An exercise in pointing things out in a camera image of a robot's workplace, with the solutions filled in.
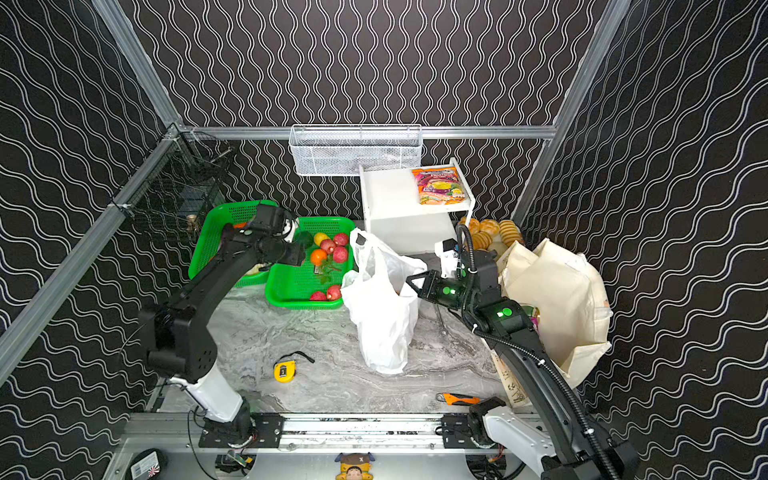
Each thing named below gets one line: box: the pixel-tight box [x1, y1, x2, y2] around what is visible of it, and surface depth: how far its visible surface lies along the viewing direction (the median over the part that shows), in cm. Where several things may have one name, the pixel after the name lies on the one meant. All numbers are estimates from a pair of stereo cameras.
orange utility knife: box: [436, 392, 481, 406], surface depth 81 cm
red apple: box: [333, 246, 348, 263], surface depth 108 cm
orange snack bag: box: [412, 167, 465, 206], surface depth 81 cm
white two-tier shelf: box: [359, 157, 476, 256], surface depth 83 cm
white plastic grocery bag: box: [341, 228, 427, 374], surface depth 74 cm
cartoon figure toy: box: [334, 452, 375, 480], surface depth 70 cm
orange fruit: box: [311, 249, 327, 266], surface depth 105 cm
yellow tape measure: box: [273, 351, 315, 383], surface depth 84 cm
